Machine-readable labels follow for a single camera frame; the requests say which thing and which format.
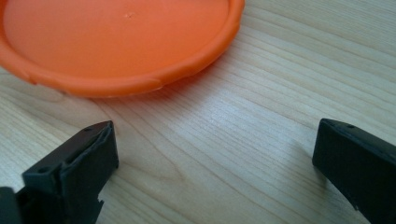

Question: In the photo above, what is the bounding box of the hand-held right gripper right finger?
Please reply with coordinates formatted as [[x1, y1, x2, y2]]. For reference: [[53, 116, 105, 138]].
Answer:
[[312, 118, 396, 224]]

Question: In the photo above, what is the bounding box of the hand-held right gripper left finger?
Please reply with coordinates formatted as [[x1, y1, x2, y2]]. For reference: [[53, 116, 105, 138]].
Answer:
[[16, 120, 120, 224]]

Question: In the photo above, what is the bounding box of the orange plastic plate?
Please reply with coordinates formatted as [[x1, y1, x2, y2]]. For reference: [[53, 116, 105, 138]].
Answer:
[[0, 0, 247, 99]]

